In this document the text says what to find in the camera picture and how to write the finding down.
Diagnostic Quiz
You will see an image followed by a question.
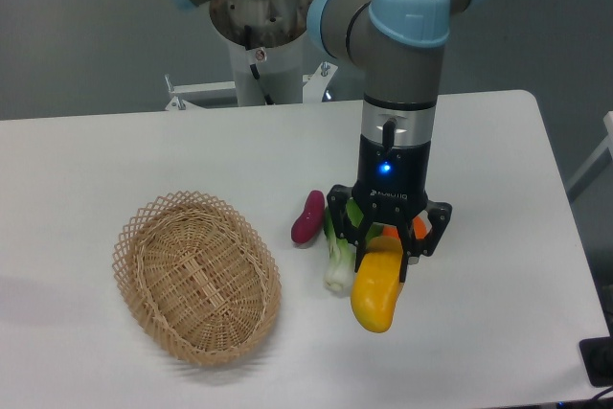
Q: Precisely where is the white table leg frame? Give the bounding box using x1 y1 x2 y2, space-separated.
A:
565 111 612 203

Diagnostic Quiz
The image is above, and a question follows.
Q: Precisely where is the purple sweet potato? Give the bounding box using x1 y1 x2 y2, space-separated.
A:
290 190 325 245

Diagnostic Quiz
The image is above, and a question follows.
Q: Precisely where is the woven wicker basket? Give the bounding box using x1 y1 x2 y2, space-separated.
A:
112 192 282 366

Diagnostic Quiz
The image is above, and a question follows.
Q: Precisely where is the yellow mango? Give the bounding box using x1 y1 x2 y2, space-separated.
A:
351 236 402 333

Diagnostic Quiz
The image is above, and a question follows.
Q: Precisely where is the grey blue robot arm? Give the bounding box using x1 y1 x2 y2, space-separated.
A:
173 0 484 281

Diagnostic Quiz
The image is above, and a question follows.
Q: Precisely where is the orange tangerine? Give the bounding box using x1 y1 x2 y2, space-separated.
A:
381 216 428 240

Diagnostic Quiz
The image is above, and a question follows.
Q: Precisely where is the green bok choy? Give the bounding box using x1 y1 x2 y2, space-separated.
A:
323 199 383 293

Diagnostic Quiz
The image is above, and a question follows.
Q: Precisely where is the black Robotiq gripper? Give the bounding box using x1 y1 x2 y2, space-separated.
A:
327 136 452 284

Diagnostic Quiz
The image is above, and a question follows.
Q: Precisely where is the black device at table edge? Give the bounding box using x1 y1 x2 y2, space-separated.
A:
579 336 612 387

